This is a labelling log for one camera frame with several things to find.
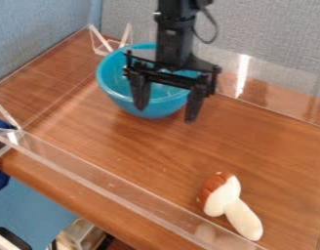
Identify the blue plastic bowl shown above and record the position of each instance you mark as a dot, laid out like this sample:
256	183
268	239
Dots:
167	98

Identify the black object at bottom left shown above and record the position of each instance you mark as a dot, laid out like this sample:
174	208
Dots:
11	242

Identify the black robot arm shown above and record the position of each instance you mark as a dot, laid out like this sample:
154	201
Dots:
176	15

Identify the toy mushroom brown cap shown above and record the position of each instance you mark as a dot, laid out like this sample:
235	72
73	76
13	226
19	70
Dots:
219	199

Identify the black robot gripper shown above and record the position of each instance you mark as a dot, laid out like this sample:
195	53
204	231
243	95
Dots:
171	65

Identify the clear acrylic table barrier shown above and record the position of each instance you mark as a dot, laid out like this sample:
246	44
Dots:
128	172

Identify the grey box under table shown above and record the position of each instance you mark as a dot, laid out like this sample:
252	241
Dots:
81	235

